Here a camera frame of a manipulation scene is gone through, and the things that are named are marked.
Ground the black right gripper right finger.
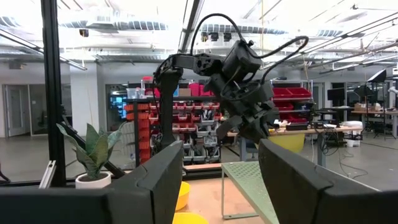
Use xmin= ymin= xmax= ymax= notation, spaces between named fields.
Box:
xmin=258 ymin=138 xmax=398 ymax=224

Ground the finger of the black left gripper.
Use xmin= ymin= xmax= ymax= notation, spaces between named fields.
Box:
xmin=239 ymin=123 xmax=271 ymax=144
xmin=216 ymin=115 xmax=243 ymax=140

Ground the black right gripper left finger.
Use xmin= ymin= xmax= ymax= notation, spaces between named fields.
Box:
xmin=0 ymin=140 xmax=184 ymax=224

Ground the bright yellow mini bowl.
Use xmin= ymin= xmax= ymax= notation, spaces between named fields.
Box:
xmin=175 ymin=181 xmax=191 ymax=212
xmin=172 ymin=212 xmax=209 ymax=224

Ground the yellow bin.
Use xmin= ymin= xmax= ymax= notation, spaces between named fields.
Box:
xmin=268 ymin=133 xmax=306 ymax=154

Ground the rack of red trays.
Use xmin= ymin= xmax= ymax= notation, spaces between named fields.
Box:
xmin=270 ymin=79 xmax=313 ymax=125

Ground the shelving with red bins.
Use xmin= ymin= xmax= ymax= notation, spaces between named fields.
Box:
xmin=124 ymin=76 xmax=224 ymax=166

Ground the white plant pot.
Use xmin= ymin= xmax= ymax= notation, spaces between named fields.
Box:
xmin=75 ymin=171 xmax=112 ymax=190

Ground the wooden workbench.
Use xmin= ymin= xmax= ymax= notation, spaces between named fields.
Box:
xmin=226 ymin=123 xmax=363 ymax=167

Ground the artificial green plant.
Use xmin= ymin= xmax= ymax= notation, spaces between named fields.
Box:
xmin=56 ymin=122 xmax=126 ymax=181

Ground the white bucket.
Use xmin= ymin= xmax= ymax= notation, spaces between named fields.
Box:
xmin=341 ymin=120 xmax=363 ymax=147

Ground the clear plastic box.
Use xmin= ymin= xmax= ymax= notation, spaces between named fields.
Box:
xmin=126 ymin=88 xmax=146 ymax=100

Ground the black softbox light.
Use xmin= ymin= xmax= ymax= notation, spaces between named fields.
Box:
xmin=366 ymin=68 xmax=388 ymax=83

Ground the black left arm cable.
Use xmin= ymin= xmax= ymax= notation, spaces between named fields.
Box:
xmin=189 ymin=12 xmax=248 ymax=57
xmin=248 ymin=35 xmax=310 ymax=86

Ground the wall monitor screen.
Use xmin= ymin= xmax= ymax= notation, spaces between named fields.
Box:
xmin=108 ymin=93 xmax=128 ymax=123

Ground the aluminium bracket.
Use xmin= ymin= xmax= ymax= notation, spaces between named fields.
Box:
xmin=39 ymin=160 xmax=57 ymax=190

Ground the black frame post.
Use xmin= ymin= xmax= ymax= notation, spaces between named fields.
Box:
xmin=40 ymin=0 xmax=67 ymax=187

